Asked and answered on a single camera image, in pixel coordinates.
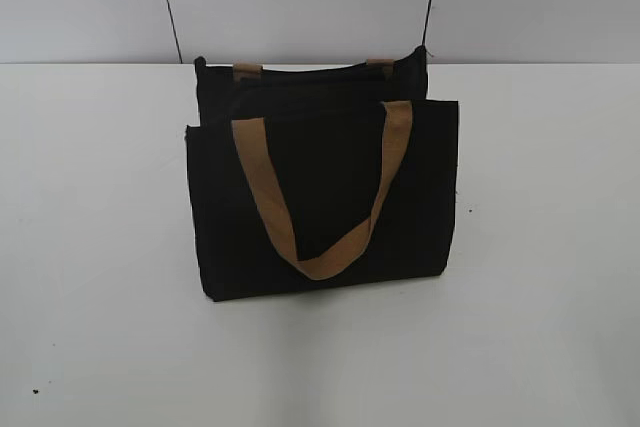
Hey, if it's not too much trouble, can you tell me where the black tote bag tan handles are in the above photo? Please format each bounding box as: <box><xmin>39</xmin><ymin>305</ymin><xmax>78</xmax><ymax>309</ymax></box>
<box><xmin>185</xmin><ymin>46</ymin><xmax>459</xmax><ymax>301</ymax></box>

